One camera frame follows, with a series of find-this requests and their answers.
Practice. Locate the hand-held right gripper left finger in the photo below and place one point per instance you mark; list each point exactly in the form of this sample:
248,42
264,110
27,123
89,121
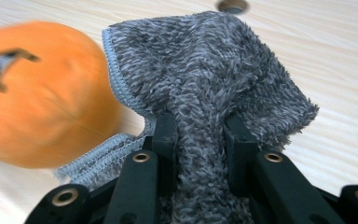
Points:
166,140

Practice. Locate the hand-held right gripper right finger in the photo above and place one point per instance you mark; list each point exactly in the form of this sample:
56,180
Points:
240,149

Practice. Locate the orange plush toy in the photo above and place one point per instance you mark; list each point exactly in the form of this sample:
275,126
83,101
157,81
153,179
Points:
49,109

